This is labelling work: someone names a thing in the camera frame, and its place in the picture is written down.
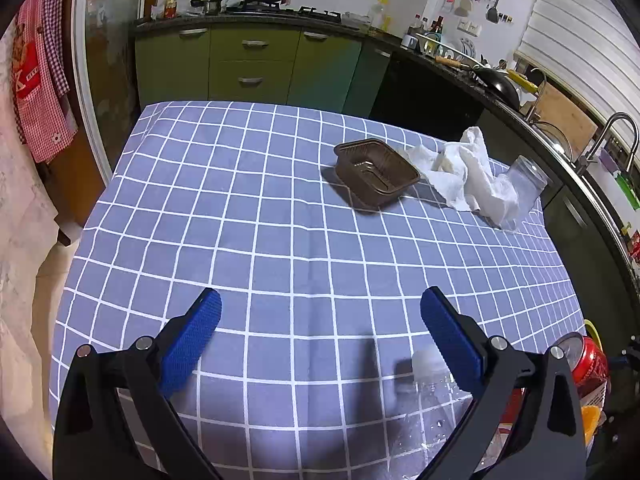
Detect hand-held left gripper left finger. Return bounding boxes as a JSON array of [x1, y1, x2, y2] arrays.
[[52, 287, 223, 480]]

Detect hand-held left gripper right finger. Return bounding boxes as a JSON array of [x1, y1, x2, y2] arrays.
[[420, 286, 588, 480]]

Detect clear plastic bottle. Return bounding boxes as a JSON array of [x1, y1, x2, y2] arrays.
[[395, 350, 496, 480]]

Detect red soda can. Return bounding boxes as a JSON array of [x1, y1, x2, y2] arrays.
[[500, 332, 610, 426]]

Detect orange snack packet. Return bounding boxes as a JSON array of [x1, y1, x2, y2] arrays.
[[581, 404, 603, 443]]

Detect blue checked tablecloth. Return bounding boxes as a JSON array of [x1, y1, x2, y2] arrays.
[[47, 101, 588, 480]]

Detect white crumpled cloth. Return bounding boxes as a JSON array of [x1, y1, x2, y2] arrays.
[[405, 126, 523, 228]]

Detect dark green sink cabinet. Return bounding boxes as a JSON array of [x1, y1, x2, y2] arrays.
[[370, 42, 640, 361]]

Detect brown plastic tray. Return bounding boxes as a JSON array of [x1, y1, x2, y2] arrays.
[[333, 138, 422, 211]]

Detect clear plastic cup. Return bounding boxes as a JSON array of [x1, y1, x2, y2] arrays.
[[500, 156, 550, 231]]

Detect green scrubbing cloth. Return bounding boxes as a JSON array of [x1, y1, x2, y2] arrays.
[[617, 170, 640, 211]]

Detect wooden cutting board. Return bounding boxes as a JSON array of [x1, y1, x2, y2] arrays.
[[530, 80, 598, 158]]

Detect metal kitchen faucet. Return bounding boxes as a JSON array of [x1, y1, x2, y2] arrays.
[[577, 112, 640, 176]]

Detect light green kitchen cabinet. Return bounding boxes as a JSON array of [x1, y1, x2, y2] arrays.
[[134, 22, 393, 118]]

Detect frosted glass door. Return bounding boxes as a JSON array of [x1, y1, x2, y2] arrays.
[[72, 0, 151, 186]]

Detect red checked apron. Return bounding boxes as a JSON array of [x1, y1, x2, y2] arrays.
[[12, 0, 78, 163]]

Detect yellow capped plastic bottle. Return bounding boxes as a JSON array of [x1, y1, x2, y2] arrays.
[[372, 0, 393, 31]]

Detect white window blinds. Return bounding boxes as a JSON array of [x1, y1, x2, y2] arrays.
[[515, 0, 640, 146]]

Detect gas stove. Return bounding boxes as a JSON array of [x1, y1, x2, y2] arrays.
[[225, 2, 343, 18]]

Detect wooden handled utensil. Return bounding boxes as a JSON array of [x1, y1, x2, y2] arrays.
[[434, 55, 483, 68]]

